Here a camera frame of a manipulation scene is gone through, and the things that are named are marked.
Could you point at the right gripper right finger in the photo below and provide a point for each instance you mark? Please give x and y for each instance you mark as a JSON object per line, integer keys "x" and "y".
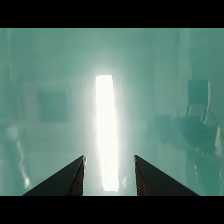
{"x": 151, "y": 181}

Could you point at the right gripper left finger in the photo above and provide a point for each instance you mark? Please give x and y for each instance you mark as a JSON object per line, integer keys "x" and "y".
{"x": 68, "y": 181}

